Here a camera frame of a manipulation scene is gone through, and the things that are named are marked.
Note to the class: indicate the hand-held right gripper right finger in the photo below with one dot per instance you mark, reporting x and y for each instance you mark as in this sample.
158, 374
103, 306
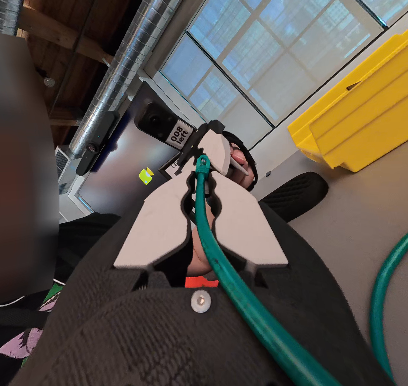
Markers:
248, 233

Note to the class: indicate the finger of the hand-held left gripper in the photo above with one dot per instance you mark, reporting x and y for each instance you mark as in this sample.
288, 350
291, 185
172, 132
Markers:
216, 151

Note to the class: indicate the black mesh wrist rest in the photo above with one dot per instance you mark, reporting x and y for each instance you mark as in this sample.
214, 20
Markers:
296, 194

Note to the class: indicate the person's printed shirt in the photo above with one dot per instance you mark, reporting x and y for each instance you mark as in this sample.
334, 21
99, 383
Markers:
28, 341

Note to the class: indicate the black monitor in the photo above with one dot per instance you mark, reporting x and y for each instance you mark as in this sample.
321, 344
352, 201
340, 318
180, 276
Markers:
127, 156

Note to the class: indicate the white wall vent unit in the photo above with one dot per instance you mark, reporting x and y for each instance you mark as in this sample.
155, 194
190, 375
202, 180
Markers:
65, 169

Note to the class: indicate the black webcam bar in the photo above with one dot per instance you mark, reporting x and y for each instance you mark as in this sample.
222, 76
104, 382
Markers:
95, 146

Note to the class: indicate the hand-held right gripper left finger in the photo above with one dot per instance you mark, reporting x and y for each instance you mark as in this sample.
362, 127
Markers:
153, 226

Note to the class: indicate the yellow plastic bin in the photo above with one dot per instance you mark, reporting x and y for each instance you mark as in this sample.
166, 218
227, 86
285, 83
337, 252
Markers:
360, 121

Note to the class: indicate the round ceiling fixture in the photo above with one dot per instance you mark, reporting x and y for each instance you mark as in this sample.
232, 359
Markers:
49, 82

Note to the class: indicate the large grid window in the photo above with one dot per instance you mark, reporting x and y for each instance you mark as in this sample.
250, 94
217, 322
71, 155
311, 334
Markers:
255, 57

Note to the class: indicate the person's left hand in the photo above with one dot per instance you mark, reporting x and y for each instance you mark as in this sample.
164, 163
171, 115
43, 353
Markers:
239, 158

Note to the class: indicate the framed marker sign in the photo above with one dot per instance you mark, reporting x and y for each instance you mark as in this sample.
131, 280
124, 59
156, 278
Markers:
169, 169

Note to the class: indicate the yellow green sticker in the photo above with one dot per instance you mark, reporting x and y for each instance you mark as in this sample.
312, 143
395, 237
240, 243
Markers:
146, 177

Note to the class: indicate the silver air duct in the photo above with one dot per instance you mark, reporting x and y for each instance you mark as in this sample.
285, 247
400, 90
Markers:
12, 3
127, 57

